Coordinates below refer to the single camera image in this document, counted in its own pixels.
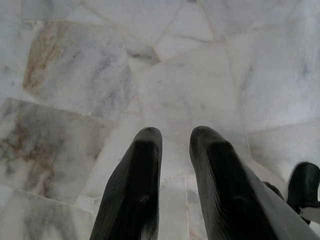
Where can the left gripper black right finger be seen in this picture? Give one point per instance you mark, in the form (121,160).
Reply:
(225,190)

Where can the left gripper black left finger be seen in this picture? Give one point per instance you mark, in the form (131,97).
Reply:
(135,190)

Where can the black robot left foot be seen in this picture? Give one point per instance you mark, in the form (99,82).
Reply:
(305,182)

